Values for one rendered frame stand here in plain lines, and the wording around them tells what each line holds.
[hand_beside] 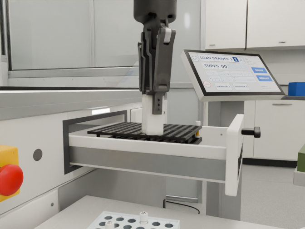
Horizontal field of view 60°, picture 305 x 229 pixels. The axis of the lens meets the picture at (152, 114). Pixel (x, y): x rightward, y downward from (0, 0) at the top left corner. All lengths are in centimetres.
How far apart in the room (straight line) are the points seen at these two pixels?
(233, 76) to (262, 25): 260
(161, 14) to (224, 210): 131
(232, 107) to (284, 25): 267
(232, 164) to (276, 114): 317
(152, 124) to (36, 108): 21
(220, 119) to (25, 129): 112
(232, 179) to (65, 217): 30
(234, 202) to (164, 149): 118
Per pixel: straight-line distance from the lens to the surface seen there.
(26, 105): 50
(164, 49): 42
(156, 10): 45
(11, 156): 42
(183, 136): 52
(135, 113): 82
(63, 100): 57
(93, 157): 56
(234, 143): 44
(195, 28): 233
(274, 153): 368
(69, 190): 61
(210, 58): 146
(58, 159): 57
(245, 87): 144
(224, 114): 146
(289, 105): 363
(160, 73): 42
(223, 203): 159
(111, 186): 77
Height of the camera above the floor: 99
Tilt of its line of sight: 6 degrees down
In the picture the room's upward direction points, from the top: straight up
